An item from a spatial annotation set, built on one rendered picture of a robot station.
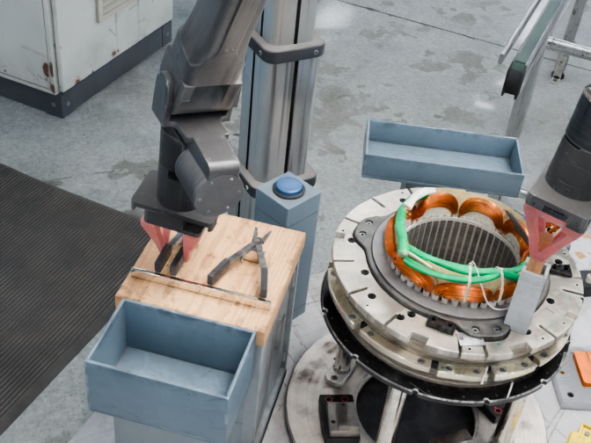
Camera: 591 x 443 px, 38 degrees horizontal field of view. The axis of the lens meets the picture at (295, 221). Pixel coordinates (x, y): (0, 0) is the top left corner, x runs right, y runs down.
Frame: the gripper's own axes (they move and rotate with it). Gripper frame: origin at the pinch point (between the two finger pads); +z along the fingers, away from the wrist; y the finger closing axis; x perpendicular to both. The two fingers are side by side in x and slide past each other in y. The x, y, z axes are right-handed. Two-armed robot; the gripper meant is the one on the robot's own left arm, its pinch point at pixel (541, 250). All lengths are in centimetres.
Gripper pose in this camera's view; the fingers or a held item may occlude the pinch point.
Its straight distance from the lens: 98.6
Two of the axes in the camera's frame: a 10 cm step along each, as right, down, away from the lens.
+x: -8.4, -4.4, 3.1
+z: -1.8, 7.7, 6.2
